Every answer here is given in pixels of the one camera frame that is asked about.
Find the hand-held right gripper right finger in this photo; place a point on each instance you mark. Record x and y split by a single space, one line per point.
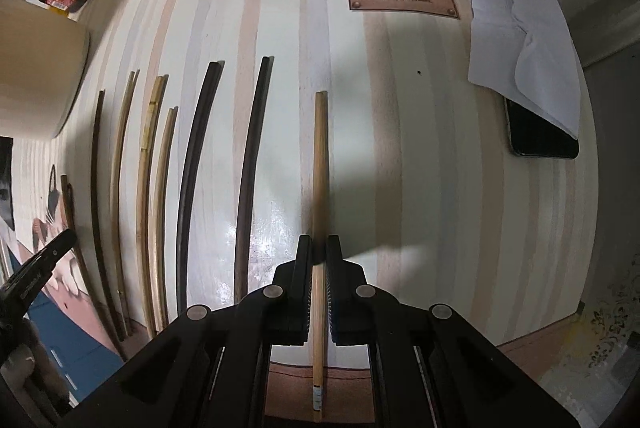
332 303

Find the striped table cover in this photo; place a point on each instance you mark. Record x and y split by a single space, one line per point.
400 158

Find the light bamboo chopstick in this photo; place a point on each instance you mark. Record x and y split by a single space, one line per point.
141 208
320 168
118 208
147 208
162 208
113 208

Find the white paper sheet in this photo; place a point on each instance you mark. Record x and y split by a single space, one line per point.
515 43

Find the cream chopstick holder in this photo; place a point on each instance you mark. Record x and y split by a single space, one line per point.
35 68

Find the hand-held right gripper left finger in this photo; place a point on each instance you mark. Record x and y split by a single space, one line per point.
306 288

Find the black smartphone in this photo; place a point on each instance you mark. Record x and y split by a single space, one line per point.
540 138

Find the person's left hand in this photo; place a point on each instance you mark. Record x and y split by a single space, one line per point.
30 358

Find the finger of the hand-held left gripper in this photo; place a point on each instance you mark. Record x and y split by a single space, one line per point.
57 250

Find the dark wooden chopstick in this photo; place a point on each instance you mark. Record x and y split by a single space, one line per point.
193 158
251 133
260 133
201 158

